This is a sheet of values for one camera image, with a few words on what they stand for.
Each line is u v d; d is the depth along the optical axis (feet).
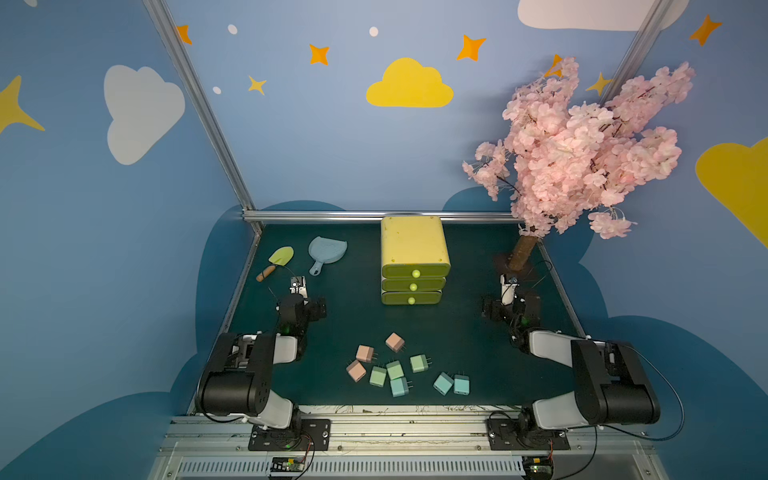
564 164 1.99
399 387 2.63
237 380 1.47
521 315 2.40
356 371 2.74
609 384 1.47
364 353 2.82
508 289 2.69
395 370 2.73
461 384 2.68
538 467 2.40
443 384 2.66
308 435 2.41
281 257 3.66
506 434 2.43
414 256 2.76
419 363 2.77
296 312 2.35
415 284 2.95
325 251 3.77
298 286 2.68
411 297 3.12
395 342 2.90
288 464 2.35
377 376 2.71
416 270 2.76
